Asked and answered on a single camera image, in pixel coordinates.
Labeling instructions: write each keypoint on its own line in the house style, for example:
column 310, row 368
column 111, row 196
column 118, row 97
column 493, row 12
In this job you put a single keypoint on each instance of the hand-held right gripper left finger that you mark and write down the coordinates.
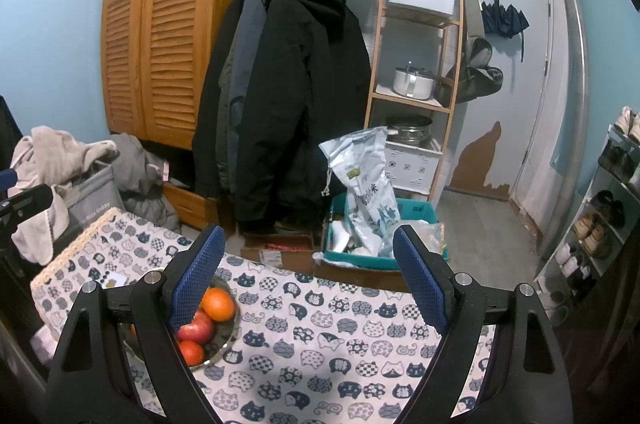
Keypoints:
column 197, row 279

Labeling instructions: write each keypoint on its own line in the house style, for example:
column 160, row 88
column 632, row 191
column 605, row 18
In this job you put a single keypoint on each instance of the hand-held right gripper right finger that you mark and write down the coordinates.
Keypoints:
column 420, row 279

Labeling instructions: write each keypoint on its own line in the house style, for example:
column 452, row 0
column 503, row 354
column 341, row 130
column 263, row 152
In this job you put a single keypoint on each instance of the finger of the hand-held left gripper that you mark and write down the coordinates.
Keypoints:
column 7, row 178
column 27, row 200

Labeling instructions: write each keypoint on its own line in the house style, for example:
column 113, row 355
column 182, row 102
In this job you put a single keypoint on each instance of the large orange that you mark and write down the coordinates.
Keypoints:
column 218, row 304

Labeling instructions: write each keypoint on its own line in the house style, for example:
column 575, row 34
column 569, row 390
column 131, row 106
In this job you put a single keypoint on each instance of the red apple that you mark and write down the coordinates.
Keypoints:
column 197, row 329

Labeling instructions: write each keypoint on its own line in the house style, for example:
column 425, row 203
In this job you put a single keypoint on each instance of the green glass bowl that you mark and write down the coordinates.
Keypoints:
column 225, row 335

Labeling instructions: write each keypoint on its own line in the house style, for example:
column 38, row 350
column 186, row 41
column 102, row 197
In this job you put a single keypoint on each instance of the small orange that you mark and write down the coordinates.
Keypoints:
column 192, row 352

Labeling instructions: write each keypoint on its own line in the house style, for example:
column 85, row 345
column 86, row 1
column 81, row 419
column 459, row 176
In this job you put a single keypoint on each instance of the clear plastic bag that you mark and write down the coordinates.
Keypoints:
column 432, row 236

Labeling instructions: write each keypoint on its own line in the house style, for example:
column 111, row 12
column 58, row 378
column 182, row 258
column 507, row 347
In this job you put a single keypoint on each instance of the large cardboard box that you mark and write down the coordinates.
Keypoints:
column 360, row 278

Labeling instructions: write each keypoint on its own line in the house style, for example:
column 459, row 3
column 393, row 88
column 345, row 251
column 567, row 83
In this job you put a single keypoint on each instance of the teal plastic basket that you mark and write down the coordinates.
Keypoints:
column 360, row 261

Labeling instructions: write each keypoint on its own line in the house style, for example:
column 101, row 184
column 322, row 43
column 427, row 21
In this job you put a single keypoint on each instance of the grey laundry bag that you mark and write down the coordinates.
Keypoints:
column 95, row 199

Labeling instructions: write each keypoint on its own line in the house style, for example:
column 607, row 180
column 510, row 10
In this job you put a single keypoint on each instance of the small cardboard box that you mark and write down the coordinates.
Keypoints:
column 270, row 259

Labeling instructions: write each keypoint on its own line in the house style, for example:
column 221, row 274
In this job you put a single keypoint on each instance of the wooden drawer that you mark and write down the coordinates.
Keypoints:
column 190, row 204

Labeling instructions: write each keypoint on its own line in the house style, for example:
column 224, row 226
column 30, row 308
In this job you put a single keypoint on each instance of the cat print tablecloth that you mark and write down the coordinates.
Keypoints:
column 325, row 329

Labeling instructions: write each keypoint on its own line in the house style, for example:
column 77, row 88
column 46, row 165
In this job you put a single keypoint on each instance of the white rice bag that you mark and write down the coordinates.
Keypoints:
column 365, row 184

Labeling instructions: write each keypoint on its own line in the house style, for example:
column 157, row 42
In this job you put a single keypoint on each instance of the grey clothing pile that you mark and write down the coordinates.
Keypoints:
column 135, row 169

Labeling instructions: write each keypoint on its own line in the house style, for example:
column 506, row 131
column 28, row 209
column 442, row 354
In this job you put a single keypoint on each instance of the white patterned drawer box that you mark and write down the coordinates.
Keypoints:
column 410, row 167

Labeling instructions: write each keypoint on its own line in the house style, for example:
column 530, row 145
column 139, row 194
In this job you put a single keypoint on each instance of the steel pot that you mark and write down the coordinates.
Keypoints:
column 407, row 129

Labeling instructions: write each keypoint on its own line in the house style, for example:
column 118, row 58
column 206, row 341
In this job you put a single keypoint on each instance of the black jacket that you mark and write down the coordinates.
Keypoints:
column 210, row 129

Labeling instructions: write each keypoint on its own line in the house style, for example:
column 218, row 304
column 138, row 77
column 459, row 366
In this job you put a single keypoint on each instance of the olive jacket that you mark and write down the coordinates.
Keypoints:
column 224, row 104

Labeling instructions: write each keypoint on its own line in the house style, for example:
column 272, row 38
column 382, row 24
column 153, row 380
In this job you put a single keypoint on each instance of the group of assorted shoes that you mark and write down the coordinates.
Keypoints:
column 592, row 229

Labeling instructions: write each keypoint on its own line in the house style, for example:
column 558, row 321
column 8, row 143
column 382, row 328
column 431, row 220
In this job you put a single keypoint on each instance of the white pot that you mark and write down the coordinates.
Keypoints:
column 412, row 82

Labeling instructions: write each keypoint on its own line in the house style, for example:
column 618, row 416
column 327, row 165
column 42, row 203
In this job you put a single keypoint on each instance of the black hooded coat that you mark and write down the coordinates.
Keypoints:
column 300, row 104

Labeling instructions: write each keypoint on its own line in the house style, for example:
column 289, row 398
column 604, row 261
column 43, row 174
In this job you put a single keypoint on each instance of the dark cloth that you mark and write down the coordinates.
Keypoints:
column 610, row 354

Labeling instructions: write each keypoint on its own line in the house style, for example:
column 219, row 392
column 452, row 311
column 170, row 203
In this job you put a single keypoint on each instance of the grey hanging bag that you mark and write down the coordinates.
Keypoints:
column 475, row 79

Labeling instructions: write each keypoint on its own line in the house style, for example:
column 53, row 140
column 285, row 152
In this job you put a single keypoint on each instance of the shoe rack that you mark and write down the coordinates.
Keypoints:
column 607, row 176

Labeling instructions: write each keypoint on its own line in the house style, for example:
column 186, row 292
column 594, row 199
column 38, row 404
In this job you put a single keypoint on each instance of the wooden louvered wardrobe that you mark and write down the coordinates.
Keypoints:
column 165, row 29

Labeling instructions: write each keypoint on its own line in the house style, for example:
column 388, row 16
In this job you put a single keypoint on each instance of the white door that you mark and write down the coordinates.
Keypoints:
column 515, row 79

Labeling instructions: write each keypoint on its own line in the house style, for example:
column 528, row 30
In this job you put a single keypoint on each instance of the wooden shelf rack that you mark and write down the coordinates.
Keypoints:
column 375, row 54

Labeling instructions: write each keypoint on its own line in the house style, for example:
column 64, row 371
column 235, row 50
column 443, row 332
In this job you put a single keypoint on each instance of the grey jacket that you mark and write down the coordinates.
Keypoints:
column 245, row 54

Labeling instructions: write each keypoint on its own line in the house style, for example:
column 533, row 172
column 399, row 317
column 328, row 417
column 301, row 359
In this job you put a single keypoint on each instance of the grey vertical pipe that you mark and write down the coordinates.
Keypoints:
column 575, row 104

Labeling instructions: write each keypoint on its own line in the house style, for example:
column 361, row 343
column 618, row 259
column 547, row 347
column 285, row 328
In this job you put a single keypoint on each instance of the dark blue umbrella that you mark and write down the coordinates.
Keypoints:
column 505, row 22

